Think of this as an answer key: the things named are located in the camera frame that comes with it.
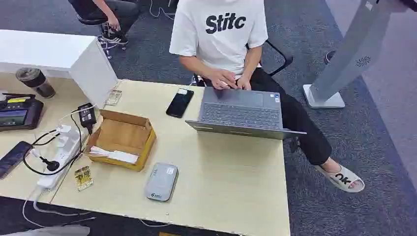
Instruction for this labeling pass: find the grey laptop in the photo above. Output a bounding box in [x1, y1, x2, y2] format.
[185, 87, 307, 141]

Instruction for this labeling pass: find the black power adapter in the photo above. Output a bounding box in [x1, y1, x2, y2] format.
[77, 103, 98, 135]

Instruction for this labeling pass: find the dark smartphone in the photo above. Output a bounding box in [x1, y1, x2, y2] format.
[0, 141, 33, 180]

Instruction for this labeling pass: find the person's hand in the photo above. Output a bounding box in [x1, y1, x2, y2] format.
[236, 75, 252, 91]
[106, 14, 121, 32]
[208, 68, 239, 90]

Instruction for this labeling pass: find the grey floor stand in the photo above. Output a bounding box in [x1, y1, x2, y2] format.
[302, 0, 408, 110]

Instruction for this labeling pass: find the clear plastic card holder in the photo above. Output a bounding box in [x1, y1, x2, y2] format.
[105, 89, 123, 107]

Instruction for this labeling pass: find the white power strip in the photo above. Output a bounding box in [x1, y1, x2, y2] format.
[36, 125, 86, 190]

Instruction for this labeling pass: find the black smartphone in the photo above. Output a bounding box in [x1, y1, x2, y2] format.
[165, 88, 195, 119]

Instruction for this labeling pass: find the brown box of cards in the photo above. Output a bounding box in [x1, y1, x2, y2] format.
[84, 109, 157, 172]

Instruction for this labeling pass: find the black office chair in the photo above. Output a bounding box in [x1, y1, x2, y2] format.
[193, 39, 294, 88]
[77, 14, 128, 60]

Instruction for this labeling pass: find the grey card reader device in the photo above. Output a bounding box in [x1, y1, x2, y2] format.
[144, 162, 179, 203]

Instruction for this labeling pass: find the person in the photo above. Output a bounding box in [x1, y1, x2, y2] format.
[169, 0, 365, 193]
[67, 0, 141, 46]

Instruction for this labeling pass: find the black plug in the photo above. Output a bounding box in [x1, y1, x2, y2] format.
[39, 156, 61, 172]

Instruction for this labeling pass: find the black controller with screen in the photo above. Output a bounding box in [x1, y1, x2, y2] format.
[0, 92, 45, 132]

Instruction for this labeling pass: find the grey robot torso shell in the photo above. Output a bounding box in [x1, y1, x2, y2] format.
[0, 225, 91, 236]

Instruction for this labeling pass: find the white cards stack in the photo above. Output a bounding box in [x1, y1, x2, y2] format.
[89, 146, 140, 165]

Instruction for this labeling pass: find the thin white cable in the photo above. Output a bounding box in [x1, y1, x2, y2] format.
[59, 104, 97, 124]

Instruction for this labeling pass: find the person's right hand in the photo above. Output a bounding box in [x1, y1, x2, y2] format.
[208, 68, 239, 90]

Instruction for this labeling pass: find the person's left hand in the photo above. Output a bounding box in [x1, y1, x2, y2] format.
[236, 75, 252, 91]

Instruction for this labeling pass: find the dark lidded cup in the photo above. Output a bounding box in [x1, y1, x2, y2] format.
[15, 67, 57, 99]

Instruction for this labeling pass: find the white cabinet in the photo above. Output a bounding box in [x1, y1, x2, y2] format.
[0, 29, 119, 109]

